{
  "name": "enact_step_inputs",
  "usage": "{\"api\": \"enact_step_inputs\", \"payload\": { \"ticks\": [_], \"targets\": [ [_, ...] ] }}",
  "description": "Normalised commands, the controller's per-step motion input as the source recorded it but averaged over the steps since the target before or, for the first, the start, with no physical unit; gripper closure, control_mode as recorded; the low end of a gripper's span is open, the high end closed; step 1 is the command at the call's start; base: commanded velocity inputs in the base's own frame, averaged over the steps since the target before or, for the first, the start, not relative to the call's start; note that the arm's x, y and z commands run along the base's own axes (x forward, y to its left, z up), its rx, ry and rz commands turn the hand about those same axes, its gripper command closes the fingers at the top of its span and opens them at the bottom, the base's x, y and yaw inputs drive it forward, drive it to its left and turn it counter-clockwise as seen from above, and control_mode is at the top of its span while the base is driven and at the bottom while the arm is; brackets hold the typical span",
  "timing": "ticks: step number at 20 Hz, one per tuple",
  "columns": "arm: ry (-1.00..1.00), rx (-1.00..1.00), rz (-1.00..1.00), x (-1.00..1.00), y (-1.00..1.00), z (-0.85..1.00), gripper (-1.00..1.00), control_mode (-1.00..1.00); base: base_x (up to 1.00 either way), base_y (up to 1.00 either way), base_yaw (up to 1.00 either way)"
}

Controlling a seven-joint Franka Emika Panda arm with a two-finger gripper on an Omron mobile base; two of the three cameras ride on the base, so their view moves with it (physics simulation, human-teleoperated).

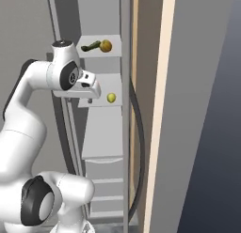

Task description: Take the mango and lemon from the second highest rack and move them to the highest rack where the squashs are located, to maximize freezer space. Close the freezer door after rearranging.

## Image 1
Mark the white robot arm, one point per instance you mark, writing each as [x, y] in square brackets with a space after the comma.
[22, 139]

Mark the yellow lemon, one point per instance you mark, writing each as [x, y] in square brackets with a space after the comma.
[111, 98]

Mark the orange round squash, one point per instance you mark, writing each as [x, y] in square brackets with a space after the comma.
[106, 46]

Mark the grey freezer cabinet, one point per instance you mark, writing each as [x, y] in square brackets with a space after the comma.
[97, 14]

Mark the green long squash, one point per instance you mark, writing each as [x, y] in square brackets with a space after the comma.
[89, 47]

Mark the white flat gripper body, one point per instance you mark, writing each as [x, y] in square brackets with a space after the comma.
[78, 92]

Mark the grey fridge door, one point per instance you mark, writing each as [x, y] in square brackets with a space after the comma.
[125, 39]

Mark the grey freezer door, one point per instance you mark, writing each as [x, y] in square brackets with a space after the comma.
[22, 27]

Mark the beige and grey cabinet panel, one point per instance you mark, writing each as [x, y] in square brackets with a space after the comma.
[185, 86]

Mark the white freezer drawer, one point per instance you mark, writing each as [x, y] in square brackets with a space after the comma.
[103, 133]

